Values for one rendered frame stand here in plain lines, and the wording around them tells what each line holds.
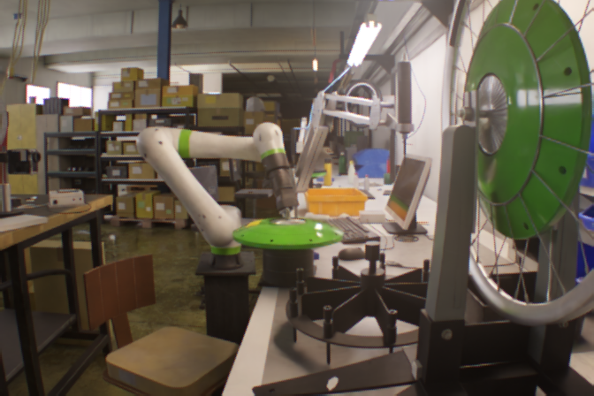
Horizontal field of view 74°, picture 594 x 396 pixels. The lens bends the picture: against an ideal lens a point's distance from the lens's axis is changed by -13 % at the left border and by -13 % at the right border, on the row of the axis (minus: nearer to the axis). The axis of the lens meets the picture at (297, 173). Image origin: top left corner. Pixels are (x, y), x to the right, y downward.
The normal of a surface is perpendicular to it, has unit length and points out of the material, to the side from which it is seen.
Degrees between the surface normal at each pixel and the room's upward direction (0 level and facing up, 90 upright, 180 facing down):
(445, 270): 90
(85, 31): 90
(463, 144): 90
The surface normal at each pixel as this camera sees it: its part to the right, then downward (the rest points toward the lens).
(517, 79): -0.98, -0.07
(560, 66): -0.91, -0.10
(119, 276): 0.85, 0.04
